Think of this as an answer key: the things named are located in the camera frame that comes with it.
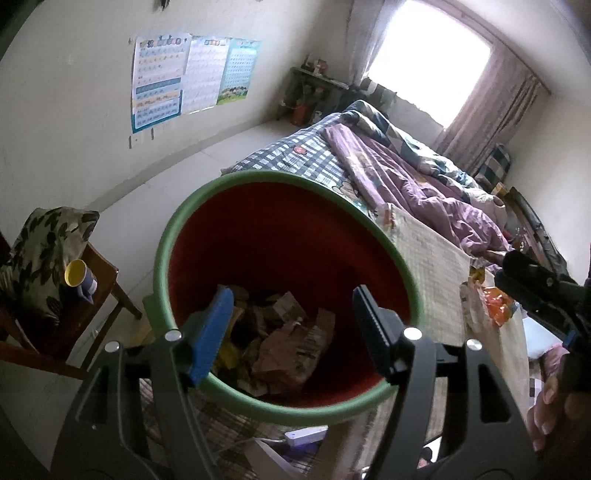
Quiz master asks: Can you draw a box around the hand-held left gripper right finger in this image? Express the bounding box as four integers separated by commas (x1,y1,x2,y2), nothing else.
352,285,541,480

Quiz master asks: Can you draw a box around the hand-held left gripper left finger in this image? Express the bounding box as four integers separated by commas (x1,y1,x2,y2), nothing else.
51,285,236,480

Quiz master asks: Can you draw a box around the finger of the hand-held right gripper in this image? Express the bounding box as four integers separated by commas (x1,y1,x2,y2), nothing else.
495,250,591,348

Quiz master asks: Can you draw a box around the large paper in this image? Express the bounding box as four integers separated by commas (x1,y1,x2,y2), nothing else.
252,307,336,393

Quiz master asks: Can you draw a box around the red bin with green rim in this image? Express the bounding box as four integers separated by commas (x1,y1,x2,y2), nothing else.
142,170,423,426

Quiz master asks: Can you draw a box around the person's right hand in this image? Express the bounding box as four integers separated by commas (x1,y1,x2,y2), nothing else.
526,371,591,455

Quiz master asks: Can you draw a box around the pink cloth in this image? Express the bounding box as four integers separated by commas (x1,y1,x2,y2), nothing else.
544,347,571,374

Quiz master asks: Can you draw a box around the orange snack packet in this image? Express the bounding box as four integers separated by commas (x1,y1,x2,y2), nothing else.
480,285,517,326

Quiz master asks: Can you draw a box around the white plastic jug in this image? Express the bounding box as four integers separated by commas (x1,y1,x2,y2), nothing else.
524,318,566,358

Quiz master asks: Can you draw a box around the white printed packet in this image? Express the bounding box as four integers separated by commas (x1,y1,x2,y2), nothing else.
459,277,484,334

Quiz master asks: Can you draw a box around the dark wooden headboard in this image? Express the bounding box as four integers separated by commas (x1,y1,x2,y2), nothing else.
505,187,568,278

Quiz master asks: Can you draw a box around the white pillow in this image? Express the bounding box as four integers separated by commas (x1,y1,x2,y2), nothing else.
471,189,506,219

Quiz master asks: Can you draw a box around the white power strip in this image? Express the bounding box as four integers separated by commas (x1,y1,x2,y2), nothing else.
284,427,328,448

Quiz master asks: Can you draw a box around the wooden chair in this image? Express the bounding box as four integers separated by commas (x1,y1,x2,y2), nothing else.
0,231,144,381

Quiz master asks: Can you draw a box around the blue plaid pillow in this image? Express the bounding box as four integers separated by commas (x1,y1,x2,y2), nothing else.
475,144,512,183

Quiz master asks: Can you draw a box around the purple quilt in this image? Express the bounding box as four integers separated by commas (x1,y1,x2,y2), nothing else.
322,124,515,254

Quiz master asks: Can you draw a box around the yellow and blue cup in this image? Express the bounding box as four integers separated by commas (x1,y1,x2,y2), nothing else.
64,258,99,304

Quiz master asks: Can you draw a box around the bed with plaid sheet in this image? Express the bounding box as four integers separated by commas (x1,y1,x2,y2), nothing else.
221,111,522,259

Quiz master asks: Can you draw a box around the brown curtain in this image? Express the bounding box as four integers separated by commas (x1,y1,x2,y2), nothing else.
436,44,541,158

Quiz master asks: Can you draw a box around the leaf pattern cushion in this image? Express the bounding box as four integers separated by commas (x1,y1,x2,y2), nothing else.
0,207,100,326

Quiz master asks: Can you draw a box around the blue patchwork quilt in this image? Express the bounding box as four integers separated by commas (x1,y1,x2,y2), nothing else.
342,99,495,195

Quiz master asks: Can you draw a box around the bright window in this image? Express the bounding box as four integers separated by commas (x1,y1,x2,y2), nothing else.
365,0,490,127

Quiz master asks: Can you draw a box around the dark cluttered shelf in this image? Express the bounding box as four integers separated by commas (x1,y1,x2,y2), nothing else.
277,66,356,125

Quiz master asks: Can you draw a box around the sheer pale curtain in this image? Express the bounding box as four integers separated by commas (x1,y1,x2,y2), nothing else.
348,0,393,84

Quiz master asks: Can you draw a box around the blue chart wall poster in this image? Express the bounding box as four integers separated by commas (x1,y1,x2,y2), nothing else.
131,33,192,134

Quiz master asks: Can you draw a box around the white chart wall poster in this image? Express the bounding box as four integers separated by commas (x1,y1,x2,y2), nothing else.
181,36,230,115

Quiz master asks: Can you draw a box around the green chart wall poster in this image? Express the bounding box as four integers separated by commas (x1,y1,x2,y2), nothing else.
217,38,262,106

